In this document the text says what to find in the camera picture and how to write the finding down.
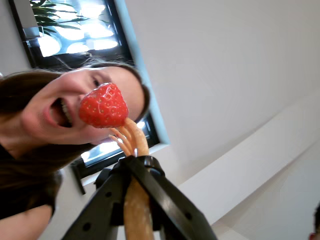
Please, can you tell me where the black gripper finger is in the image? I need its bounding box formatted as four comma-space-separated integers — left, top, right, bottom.
61, 155, 134, 240
129, 154, 219, 240

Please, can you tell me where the red whole strawberry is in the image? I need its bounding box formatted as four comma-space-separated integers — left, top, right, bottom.
78, 82, 130, 129

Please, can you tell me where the person's black shirt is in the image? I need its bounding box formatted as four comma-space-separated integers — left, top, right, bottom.
0, 142, 64, 221

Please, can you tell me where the person's head with brown hair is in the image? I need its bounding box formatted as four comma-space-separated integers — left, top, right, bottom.
0, 61, 151, 192

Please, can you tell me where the dark haired bystander head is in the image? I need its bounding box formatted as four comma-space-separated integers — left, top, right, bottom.
308, 201, 320, 240

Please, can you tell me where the black framed window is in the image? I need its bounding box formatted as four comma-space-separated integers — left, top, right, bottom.
8, 0, 171, 196

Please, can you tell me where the green leafy plant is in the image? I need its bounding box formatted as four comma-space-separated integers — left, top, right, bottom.
29, 0, 90, 35

